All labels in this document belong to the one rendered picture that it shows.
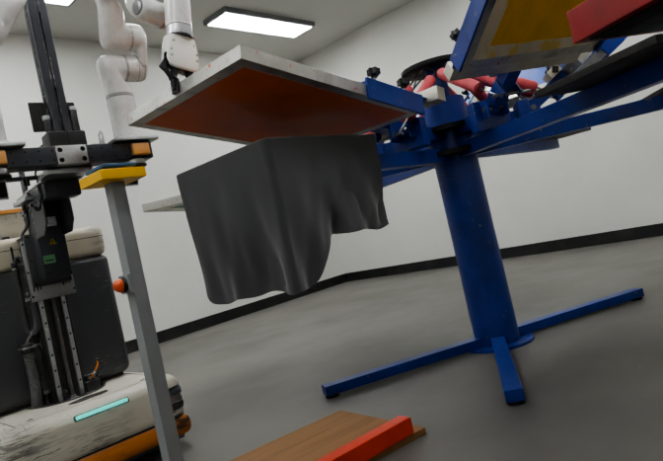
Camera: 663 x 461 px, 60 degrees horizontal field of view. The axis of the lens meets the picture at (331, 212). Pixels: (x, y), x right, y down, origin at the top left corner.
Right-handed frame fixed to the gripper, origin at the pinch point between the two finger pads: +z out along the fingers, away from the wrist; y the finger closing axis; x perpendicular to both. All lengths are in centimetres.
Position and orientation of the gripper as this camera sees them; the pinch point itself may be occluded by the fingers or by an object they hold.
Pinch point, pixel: (183, 88)
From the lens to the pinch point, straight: 174.6
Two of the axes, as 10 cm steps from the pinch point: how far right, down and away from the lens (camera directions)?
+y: -6.9, -0.5, -7.2
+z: 1.0, 9.8, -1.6
